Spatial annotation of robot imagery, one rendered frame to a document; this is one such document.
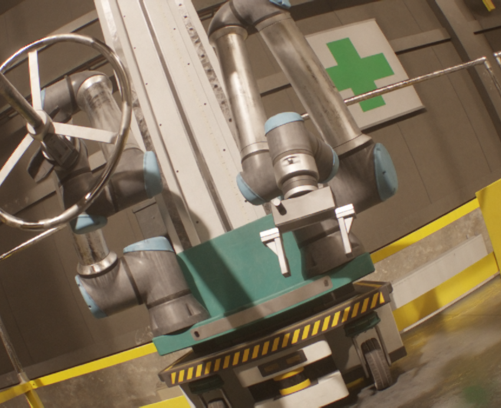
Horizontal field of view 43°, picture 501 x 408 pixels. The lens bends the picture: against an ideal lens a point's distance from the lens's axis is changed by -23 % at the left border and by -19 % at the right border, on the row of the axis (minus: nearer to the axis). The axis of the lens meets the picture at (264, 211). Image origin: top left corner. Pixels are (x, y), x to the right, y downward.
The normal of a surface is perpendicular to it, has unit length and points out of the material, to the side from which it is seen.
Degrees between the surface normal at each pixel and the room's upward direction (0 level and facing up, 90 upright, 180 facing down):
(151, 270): 89
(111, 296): 117
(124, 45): 90
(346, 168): 100
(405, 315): 90
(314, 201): 66
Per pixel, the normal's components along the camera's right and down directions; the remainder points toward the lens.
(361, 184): -0.31, 0.29
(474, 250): 0.05, -0.11
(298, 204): -0.28, -0.40
